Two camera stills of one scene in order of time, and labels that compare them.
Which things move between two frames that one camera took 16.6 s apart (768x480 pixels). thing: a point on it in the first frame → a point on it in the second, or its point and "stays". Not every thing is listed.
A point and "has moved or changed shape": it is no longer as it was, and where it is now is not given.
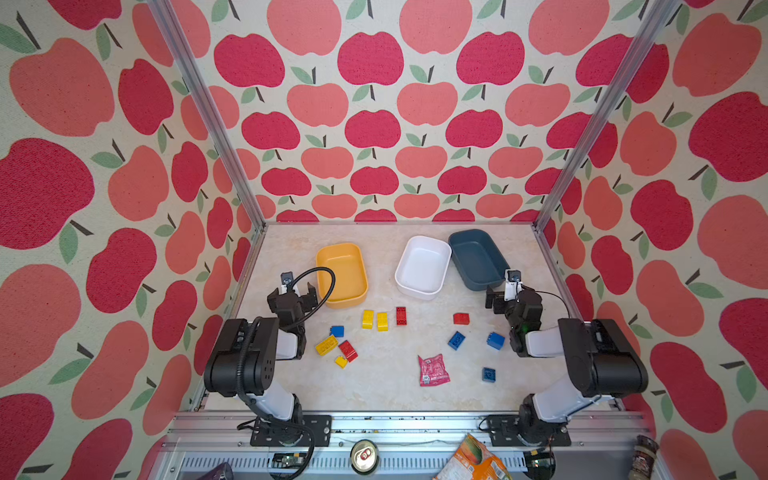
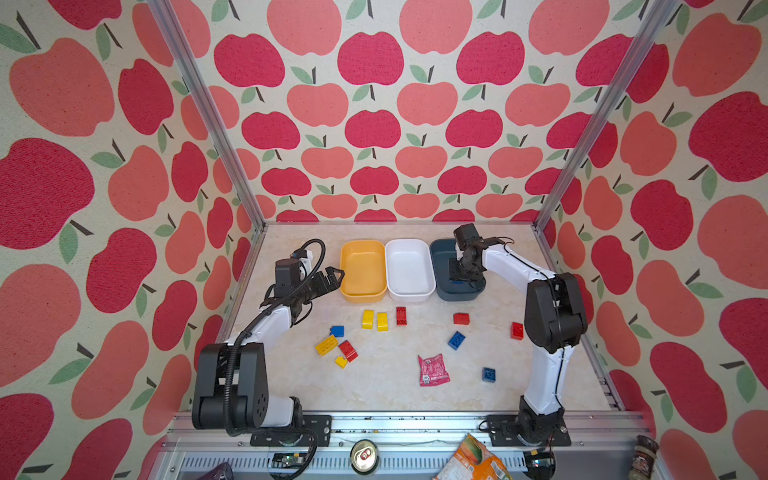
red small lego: x=461 y=318 stays
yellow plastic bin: x=351 y=286 has moved or changed shape
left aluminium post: x=186 y=55 stays
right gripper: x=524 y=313 → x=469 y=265
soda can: x=364 y=457 stays
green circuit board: x=285 y=460 stays
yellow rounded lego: x=383 y=322 stays
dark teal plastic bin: x=477 y=259 has moved or changed shape
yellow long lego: x=327 y=345 stays
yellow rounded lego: x=368 y=319 stays
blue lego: x=456 y=340 stays
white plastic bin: x=422 y=268 has moved or changed shape
